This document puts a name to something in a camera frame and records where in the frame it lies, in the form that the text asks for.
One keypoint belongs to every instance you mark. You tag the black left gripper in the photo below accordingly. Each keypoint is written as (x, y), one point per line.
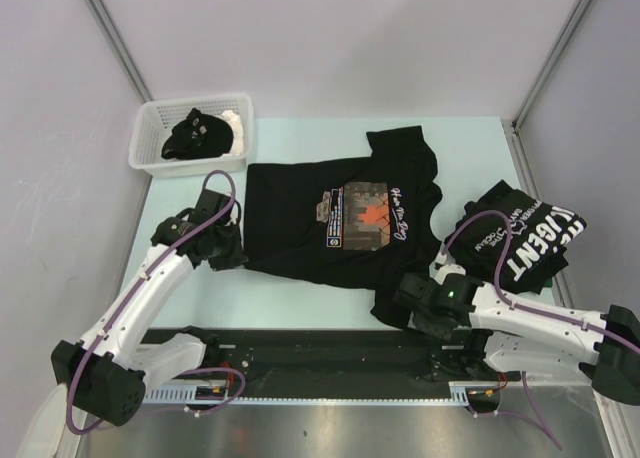
(235, 258)

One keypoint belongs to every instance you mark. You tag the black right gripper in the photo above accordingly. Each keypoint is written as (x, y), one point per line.
(418, 321)

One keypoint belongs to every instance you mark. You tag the black graphic t-shirt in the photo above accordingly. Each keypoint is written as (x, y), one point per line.
(354, 223)

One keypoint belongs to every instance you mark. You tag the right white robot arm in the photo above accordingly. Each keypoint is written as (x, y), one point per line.
(522, 335)

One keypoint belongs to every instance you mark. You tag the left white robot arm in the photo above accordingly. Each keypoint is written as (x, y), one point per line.
(105, 372)

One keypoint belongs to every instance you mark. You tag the folded black printed t-shirt stack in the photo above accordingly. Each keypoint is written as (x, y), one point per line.
(540, 235)

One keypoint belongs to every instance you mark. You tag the black garment in basket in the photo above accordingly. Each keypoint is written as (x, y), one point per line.
(198, 136)

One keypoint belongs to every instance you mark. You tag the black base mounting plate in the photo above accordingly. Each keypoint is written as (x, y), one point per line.
(349, 366)

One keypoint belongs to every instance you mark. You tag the white cloth in basket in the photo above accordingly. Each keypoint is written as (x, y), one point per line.
(235, 123)

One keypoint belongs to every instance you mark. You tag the white perforated plastic basket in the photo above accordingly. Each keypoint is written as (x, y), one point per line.
(154, 122)

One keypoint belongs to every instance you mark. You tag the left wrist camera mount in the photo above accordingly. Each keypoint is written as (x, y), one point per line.
(210, 203)

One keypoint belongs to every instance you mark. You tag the white slotted cable duct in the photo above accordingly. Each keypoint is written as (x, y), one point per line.
(172, 394)

